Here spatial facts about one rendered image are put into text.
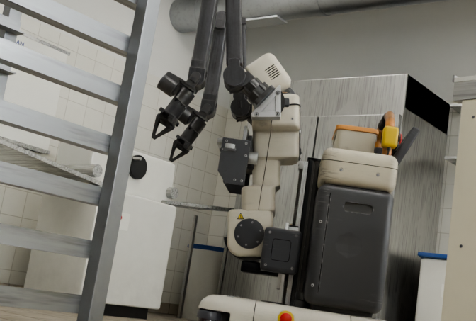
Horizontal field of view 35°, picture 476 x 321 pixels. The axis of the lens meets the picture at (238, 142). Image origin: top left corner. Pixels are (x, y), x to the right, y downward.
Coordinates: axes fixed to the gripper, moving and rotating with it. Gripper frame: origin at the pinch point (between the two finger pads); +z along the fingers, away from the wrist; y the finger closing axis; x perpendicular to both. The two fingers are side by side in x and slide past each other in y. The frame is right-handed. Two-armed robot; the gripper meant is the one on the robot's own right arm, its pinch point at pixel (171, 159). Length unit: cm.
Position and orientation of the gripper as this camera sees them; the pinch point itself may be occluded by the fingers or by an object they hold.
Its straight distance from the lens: 301.2
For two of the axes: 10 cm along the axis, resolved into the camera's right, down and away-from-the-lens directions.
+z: -5.8, 8.0, -1.3
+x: 8.1, 5.7, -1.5
